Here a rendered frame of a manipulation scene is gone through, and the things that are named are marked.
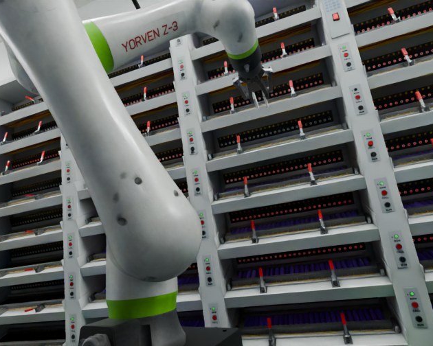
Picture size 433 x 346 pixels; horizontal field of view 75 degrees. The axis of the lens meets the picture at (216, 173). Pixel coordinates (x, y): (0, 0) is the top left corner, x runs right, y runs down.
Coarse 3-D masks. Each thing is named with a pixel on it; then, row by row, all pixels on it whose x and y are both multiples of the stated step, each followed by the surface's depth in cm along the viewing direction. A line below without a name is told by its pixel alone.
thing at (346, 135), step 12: (348, 120) 110; (288, 132) 133; (336, 132) 110; (348, 132) 109; (240, 144) 139; (288, 144) 115; (300, 144) 114; (312, 144) 113; (324, 144) 112; (204, 156) 126; (240, 156) 121; (252, 156) 119; (264, 156) 118; (276, 156) 117; (216, 168) 124
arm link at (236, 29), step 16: (208, 0) 71; (224, 0) 68; (240, 0) 67; (208, 16) 71; (224, 16) 68; (240, 16) 67; (208, 32) 75; (224, 32) 70; (240, 32) 69; (240, 48) 74
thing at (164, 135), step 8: (160, 120) 154; (168, 120) 153; (176, 120) 152; (144, 128) 158; (152, 128) 157; (160, 128) 155; (168, 128) 141; (176, 128) 138; (144, 136) 145; (152, 136) 136; (160, 136) 135; (168, 136) 134; (176, 136) 133; (152, 144) 137
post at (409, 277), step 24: (312, 0) 136; (336, 48) 115; (336, 72) 115; (360, 72) 111; (360, 120) 108; (360, 144) 107; (384, 144) 104; (384, 168) 103; (360, 192) 118; (384, 216) 100; (384, 240) 99; (408, 240) 97; (408, 312) 94; (432, 312) 92; (408, 336) 92; (432, 336) 91
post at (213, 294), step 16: (176, 48) 140; (176, 64) 138; (192, 64) 139; (176, 80) 137; (192, 96) 133; (192, 112) 131; (208, 112) 148; (208, 144) 136; (192, 160) 127; (208, 176) 126; (192, 192) 125; (208, 192) 122; (208, 208) 121; (208, 224) 120; (208, 240) 119; (224, 272) 120; (208, 288) 115; (224, 304) 112; (208, 320) 113; (224, 320) 111
